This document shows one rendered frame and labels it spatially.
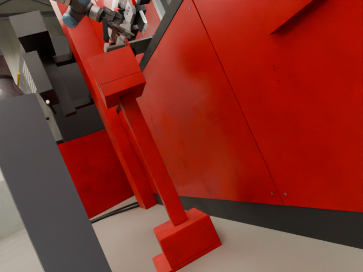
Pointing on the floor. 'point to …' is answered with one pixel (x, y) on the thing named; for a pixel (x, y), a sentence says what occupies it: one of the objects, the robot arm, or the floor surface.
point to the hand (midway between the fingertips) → (132, 37)
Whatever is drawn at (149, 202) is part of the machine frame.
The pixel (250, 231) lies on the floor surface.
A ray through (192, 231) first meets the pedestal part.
